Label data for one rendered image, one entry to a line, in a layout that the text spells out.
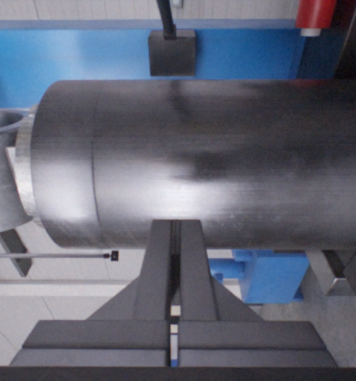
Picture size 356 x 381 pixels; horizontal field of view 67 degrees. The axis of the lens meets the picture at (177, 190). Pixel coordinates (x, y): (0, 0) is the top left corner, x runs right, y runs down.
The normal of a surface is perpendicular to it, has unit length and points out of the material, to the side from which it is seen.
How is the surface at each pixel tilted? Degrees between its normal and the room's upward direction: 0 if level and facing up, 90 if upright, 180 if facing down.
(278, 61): 90
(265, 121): 90
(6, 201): 132
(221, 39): 90
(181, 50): 90
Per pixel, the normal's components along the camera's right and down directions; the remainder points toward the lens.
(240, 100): 0.00, -0.51
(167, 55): 0.00, 0.62
